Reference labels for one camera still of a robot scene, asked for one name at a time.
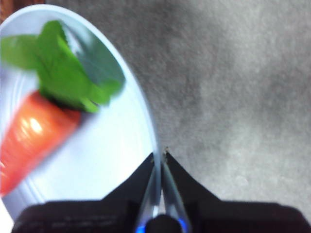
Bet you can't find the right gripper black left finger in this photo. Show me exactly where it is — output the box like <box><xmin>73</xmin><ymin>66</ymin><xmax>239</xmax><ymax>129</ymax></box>
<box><xmin>102</xmin><ymin>152</ymin><xmax>157</xmax><ymax>233</ymax></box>

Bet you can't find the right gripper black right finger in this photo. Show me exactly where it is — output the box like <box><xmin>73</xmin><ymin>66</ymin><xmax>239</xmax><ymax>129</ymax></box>
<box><xmin>161</xmin><ymin>146</ymin><xmax>221</xmax><ymax>233</ymax></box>

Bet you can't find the orange carrot with green leaves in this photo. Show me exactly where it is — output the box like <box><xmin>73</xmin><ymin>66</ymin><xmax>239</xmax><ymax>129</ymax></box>
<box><xmin>0</xmin><ymin>20</ymin><xmax>126</xmax><ymax>197</ymax></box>

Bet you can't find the pale blue round plate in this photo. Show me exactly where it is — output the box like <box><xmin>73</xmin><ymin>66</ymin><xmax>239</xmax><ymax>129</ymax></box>
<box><xmin>0</xmin><ymin>3</ymin><xmax>162</xmax><ymax>222</ymax></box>

